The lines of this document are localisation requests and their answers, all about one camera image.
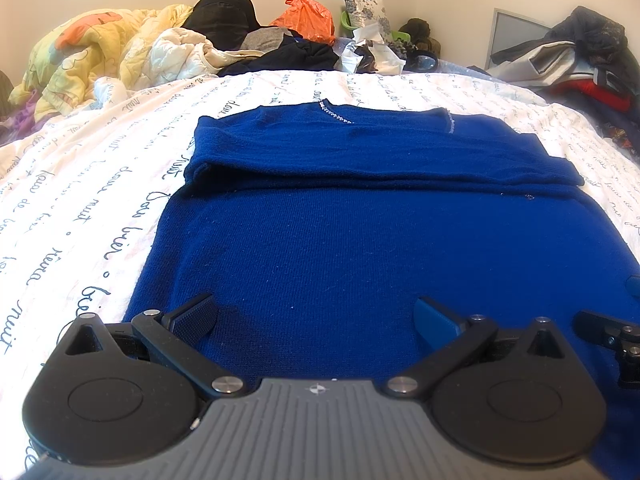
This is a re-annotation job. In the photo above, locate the orange plastic bag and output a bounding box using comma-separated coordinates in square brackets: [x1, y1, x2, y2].
[270, 0, 336, 45]

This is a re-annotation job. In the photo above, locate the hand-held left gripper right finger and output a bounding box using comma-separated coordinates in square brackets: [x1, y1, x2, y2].
[384, 296, 572, 401]

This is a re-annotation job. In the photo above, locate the grey cloth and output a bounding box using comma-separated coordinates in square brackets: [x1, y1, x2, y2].
[239, 26, 292, 54]

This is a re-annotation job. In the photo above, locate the pile of clothes right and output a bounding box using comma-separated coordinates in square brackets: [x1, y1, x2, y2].
[487, 6, 640, 101]

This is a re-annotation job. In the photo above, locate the yellow patterned quilt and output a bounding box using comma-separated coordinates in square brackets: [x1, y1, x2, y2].
[9, 4, 196, 123]

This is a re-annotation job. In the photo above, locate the grey framed panel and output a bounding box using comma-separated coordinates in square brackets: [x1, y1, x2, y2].
[490, 7, 551, 58]

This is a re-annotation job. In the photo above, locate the blue knit sweater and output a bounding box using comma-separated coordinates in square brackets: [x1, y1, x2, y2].
[122, 99, 640, 467]

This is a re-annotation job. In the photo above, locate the green plastic basket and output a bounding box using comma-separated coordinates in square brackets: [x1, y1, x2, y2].
[339, 7, 415, 43]

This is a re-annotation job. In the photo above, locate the floral pillow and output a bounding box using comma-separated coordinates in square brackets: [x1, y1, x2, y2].
[341, 0, 392, 41]

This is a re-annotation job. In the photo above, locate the black bag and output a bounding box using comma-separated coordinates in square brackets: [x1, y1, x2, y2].
[182, 0, 273, 43]

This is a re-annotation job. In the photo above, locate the purple cloth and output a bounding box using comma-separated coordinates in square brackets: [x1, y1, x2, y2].
[0, 87, 47, 141]

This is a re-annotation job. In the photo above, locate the dark olive cloth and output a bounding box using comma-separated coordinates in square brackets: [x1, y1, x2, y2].
[397, 17, 443, 56]

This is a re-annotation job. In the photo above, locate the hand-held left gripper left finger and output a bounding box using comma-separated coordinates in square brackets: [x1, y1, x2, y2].
[59, 294, 247, 401]

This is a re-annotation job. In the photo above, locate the white quilted cloth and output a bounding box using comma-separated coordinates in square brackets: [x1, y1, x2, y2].
[147, 27, 251, 83]

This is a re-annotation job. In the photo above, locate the dark round object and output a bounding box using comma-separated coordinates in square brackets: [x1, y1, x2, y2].
[407, 52, 441, 74]

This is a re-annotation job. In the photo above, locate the dark navy clothing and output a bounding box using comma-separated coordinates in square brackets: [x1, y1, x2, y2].
[217, 40, 341, 77]

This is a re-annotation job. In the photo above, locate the white crumpled plastic bag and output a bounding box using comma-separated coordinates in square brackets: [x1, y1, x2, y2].
[335, 25, 408, 77]

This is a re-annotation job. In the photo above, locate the red garment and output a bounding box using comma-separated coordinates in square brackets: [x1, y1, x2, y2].
[565, 77, 635, 112]

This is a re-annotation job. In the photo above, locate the white script-printed bed sheet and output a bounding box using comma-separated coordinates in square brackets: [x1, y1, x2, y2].
[0, 67, 640, 480]

